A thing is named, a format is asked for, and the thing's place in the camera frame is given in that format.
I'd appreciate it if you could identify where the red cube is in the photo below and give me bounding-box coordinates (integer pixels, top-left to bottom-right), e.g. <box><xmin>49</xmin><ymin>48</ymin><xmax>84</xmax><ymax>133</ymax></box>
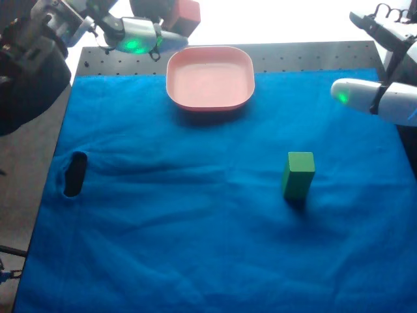
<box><xmin>169</xmin><ymin>0</ymin><xmax>201</xmax><ymax>42</ymax></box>

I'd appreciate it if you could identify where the black metal rod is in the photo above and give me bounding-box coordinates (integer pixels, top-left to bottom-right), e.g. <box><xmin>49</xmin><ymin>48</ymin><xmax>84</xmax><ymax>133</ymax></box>
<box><xmin>0</xmin><ymin>245</ymin><xmax>27</xmax><ymax>258</ymax></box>

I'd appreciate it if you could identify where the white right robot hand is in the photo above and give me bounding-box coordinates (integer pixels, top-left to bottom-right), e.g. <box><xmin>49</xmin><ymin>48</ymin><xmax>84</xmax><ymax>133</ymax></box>
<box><xmin>330</xmin><ymin>2</ymin><xmax>417</xmax><ymax>128</ymax></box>

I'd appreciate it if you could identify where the blue cloth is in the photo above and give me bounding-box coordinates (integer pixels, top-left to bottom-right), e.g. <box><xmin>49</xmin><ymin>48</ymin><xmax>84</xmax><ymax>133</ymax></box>
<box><xmin>12</xmin><ymin>67</ymin><xmax>417</xmax><ymax>313</ymax></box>

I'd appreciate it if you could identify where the pink plate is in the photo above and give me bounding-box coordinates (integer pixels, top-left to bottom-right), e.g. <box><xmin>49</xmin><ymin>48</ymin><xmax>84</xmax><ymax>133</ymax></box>
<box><xmin>166</xmin><ymin>46</ymin><xmax>255</xmax><ymax>113</ymax></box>

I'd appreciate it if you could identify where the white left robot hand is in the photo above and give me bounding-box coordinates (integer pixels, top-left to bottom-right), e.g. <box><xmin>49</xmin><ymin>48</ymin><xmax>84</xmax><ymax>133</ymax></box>
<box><xmin>94</xmin><ymin>0</ymin><xmax>190</xmax><ymax>56</ymax></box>

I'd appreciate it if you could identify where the green cube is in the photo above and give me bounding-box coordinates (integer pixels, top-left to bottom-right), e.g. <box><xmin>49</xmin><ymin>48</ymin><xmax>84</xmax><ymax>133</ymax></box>
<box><xmin>281</xmin><ymin>151</ymin><xmax>316</xmax><ymax>201</ymax></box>

